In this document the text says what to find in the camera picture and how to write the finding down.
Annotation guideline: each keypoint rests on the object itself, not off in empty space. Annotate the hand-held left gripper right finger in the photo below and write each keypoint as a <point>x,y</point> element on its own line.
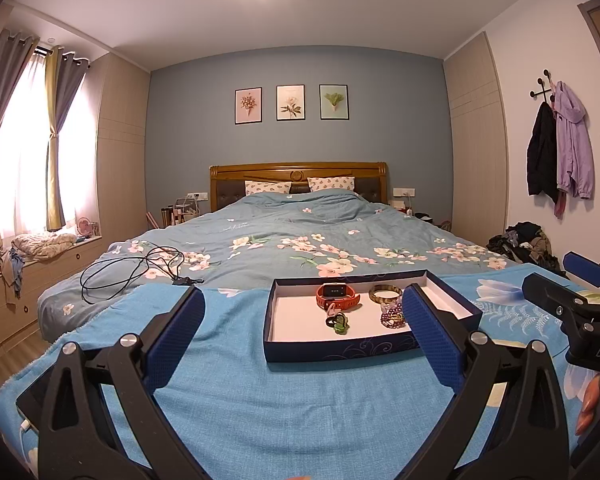
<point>430,340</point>

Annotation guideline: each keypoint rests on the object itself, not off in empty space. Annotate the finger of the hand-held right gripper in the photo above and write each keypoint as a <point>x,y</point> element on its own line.
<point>585,267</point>
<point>545,287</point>

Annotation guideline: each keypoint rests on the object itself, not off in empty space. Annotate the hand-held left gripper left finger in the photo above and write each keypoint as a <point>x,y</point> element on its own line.
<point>180,330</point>

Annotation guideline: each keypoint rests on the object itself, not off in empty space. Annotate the gold bangle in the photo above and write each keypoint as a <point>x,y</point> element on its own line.
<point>372,294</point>

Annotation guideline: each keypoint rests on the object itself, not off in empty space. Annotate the orange smart watch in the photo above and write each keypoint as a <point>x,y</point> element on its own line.
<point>322,300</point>

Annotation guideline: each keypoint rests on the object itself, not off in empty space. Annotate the navy jewelry box tray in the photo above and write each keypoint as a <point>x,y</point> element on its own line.
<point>300,330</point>

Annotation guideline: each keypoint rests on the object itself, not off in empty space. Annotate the person's right hand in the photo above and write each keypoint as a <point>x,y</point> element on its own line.
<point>591,395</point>

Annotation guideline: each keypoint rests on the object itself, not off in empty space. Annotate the pile of dark clothes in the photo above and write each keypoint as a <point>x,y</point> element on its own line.
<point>525,245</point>

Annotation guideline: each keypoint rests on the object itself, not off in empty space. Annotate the row of cosmetic bottles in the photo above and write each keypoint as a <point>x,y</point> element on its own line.
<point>175,215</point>

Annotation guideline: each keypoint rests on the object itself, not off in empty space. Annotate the dark wooden nightstand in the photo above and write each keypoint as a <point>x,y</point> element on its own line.
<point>437,225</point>

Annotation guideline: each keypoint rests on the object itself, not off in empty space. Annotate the black jacket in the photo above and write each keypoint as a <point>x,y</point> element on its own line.
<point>542,160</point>

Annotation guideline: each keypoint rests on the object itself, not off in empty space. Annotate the purple jacket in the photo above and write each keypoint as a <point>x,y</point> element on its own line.
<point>575,150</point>

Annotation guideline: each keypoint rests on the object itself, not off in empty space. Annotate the blue tulip print blanket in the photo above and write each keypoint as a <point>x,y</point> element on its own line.
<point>280,410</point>

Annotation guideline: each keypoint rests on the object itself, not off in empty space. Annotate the window seat cabinet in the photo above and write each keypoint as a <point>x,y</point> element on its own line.
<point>55,275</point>

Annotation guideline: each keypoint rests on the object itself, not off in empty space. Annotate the small pink fan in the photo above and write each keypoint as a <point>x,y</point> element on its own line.
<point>85,227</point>

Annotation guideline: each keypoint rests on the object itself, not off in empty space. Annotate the bed with floral duvet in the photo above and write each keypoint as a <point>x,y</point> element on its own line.
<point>280,220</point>

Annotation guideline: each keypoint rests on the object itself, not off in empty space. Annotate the tall beige wardrobe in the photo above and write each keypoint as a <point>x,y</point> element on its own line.
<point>475,150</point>

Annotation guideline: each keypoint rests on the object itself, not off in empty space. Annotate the black smartphone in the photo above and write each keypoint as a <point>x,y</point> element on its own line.
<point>32,392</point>

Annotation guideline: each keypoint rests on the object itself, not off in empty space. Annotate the crumpled pale bedding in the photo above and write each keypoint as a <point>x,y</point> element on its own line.
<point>42,246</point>

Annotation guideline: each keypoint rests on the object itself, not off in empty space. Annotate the dotted white pillow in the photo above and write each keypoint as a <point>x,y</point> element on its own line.
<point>267,187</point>
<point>330,184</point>

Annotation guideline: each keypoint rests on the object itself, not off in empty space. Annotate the beige wardrobe beside window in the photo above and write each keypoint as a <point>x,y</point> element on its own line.
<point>122,160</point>

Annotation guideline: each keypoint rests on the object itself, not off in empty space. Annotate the wooden headboard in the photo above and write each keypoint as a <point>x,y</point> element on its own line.
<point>300,169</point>

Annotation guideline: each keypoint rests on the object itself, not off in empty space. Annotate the white sheer curtain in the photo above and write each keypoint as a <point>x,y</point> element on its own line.
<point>25,160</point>

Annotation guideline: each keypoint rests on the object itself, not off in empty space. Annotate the framed pink flower picture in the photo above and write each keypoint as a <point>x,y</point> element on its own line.
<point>248,106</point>

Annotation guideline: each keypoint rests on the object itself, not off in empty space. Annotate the framed white flower picture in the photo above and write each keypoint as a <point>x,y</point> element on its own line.
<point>290,103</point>

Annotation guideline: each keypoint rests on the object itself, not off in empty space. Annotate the framed green leaf picture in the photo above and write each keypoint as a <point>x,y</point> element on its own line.
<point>334,102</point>

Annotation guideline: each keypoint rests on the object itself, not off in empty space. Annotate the grey and yellow curtain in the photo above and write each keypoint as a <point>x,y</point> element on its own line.
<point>5,70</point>
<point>70,90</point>

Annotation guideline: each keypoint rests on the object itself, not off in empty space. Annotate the white wall socket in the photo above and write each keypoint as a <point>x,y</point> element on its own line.
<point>198,196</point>
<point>404,192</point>

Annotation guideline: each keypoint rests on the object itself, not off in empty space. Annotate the black wall coat hooks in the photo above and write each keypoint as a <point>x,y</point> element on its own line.
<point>545,85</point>

